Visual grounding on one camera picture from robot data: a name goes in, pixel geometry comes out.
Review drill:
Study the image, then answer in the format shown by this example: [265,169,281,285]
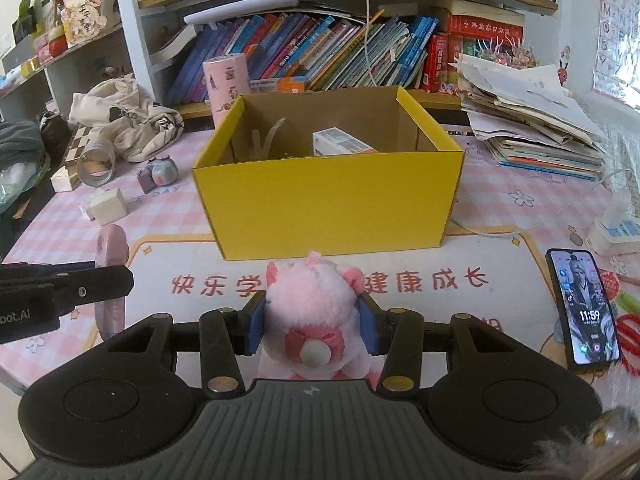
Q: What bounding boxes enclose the yellow cardboard box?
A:
[192,85,465,262]

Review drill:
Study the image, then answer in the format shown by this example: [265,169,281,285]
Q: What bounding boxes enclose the black smartphone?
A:
[545,248,622,372]

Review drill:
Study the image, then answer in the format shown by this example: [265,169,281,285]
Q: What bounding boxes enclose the white desk lamp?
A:
[184,0,299,26]

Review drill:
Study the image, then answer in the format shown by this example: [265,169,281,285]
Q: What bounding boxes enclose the cream printed tote bag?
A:
[69,77,185,163]

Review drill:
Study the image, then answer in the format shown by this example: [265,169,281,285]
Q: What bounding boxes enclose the thick white paperback book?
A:
[149,25,198,63]

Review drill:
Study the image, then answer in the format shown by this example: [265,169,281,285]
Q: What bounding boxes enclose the pink sticker-covered cylinder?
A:
[202,54,251,128]

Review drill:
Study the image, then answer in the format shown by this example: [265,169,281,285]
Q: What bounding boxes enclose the beige paper strip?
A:
[248,117,287,161]

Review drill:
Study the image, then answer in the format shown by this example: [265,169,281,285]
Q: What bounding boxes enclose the iridescent plastic wrap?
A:
[0,162,48,211]

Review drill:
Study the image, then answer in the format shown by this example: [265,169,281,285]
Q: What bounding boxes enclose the pink plush pig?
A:
[255,252,378,381]

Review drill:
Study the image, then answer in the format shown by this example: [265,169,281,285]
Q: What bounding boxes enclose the pink checked desk mat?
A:
[0,130,640,396]

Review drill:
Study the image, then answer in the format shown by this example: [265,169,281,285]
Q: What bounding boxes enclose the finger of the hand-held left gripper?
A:
[49,265,135,318]

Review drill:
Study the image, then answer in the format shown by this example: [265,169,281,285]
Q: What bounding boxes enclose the grey folded blanket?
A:
[0,119,48,171]

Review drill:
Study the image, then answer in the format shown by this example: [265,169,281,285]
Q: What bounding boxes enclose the torn cream paper box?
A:
[50,165,81,193]

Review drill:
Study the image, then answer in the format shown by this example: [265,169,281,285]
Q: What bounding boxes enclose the white wooden bookshelf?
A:
[0,0,558,121]

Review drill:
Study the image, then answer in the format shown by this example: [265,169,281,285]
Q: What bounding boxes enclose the pile of papers and booklets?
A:
[447,52,608,181]

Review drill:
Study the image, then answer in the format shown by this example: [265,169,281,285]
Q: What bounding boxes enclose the red scissors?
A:
[616,310,640,378]

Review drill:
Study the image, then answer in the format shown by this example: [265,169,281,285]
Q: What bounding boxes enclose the wooden chessboard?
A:
[62,122,93,176]

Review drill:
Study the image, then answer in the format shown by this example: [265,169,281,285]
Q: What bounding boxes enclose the row of colourful books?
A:
[167,7,526,106]

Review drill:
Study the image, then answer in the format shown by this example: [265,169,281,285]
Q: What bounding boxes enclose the purple grey toy camera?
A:
[137,156,178,194]

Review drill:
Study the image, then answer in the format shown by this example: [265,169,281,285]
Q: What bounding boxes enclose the brown leather bag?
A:
[39,110,73,151]

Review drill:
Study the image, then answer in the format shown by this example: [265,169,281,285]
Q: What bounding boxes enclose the white hanging cable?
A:
[350,0,382,88]

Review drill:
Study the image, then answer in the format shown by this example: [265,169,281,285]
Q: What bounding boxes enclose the grey fluffy fur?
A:
[530,360,640,480]

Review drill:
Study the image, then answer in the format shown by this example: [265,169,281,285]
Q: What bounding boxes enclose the alphabet wall poster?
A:
[592,0,640,108]

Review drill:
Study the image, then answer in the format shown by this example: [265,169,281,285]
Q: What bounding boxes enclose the small cream cube box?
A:
[82,187,128,226]

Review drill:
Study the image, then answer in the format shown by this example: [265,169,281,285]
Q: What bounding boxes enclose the white orange toothpaste box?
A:
[312,128,381,157]

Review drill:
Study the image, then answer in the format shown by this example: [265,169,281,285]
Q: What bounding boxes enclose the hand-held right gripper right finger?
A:
[356,292,522,395]

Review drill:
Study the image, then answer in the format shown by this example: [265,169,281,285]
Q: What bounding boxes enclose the white power strip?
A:
[585,195,640,256]

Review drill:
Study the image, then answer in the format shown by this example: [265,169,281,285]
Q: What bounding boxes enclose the clear packing tape roll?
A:
[76,140,117,186]

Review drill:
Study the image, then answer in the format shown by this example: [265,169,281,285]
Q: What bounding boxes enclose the pink hand-held fan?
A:
[95,224,130,338]

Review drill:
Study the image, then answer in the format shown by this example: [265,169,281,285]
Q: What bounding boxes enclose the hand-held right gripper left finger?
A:
[105,292,269,394]

